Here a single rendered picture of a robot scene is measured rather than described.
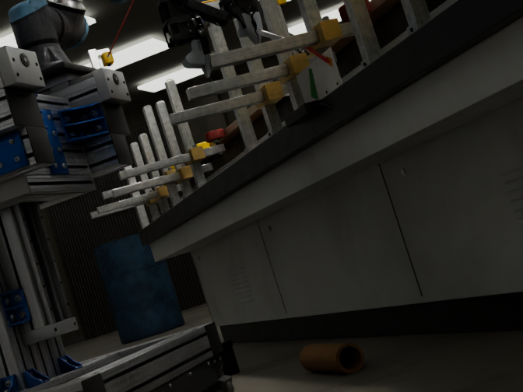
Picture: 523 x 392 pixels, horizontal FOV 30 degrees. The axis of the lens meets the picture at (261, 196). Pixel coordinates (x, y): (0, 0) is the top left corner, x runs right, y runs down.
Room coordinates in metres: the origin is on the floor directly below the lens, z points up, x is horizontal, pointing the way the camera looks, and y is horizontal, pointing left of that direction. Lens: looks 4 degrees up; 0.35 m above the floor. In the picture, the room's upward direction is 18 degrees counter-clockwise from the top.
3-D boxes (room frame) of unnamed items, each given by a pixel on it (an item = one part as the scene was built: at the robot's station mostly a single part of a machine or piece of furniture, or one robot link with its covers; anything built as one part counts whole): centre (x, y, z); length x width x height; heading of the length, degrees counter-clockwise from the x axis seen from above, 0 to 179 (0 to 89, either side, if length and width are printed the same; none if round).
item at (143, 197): (4.52, 0.53, 0.80); 0.43 x 0.03 x 0.04; 108
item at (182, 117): (2.86, -0.02, 0.82); 0.43 x 0.03 x 0.04; 108
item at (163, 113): (4.12, 0.29, 0.89); 0.03 x 0.03 x 0.48; 18
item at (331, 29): (2.44, -0.27, 0.84); 0.13 x 0.06 x 0.05; 18
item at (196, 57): (2.30, 0.05, 0.86); 0.06 x 0.03 x 0.09; 108
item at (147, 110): (4.35, 0.37, 0.94); 0.03 x 0.03 x 0.48; 18
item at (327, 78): (2.48, -0.23, 0.75); 0.26 x 0.01 x 0.10; 18
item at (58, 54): (2.76, 0.48, 1.09); 0.15 x 0.15 x 0.10
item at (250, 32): (2.63, -0.09, 0.97); 0.06 x 0.03 x 0.09; 38
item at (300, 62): (2.67, -0.19, 0.83); 0.13 x 0.06 x 0.05; 18
